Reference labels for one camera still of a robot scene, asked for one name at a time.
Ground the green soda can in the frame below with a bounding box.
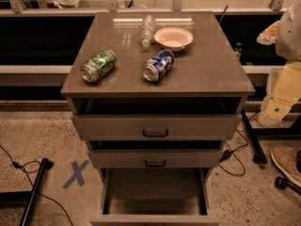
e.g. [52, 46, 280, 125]
[81, 50, 117, 83]

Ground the black stand leg left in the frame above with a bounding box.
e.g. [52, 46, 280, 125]
[19, 158, 54, 226]

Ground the grey open bottom drawer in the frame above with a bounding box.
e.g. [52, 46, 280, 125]
[90, 168, 220, 226]

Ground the tan shoe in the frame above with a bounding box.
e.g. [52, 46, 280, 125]
[271, 148, 301, 187]

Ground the black chair caster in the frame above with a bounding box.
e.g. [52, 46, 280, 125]
[275, 176, 301, 196]

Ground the black stand leg right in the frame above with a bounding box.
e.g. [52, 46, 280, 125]
[241, 110, 267, 165]

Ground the blue tape cross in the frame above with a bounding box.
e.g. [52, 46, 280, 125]
[63, 160, 89, 189]

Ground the blue pepsi can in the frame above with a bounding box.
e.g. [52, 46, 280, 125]
[142, 50, 175, 82]

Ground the black cable left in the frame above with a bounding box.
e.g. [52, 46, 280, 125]
[0, 144, 74, 226]

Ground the grey top drawer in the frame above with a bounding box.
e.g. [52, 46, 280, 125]
[72, 97, 241, 141]

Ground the grey middle drawer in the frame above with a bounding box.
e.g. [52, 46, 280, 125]
[88, 140, 222, 169]

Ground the grey drawer cabinet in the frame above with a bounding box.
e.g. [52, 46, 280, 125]
[60, 10, 256, 226]

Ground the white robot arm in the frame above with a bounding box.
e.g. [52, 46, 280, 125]
[257, 0, 301, 125]

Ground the clear plastic water bottle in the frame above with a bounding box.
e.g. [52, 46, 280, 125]
[139, 15, 156, 48]

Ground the white bowl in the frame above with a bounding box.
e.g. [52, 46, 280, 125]
[154, 27, 194, 52]

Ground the black stand leg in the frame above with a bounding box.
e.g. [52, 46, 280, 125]
[19, 158, 54, 226]
[241, 110, 267, 165]

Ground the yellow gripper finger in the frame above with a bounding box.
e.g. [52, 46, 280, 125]
[259, 61, 301, 125]

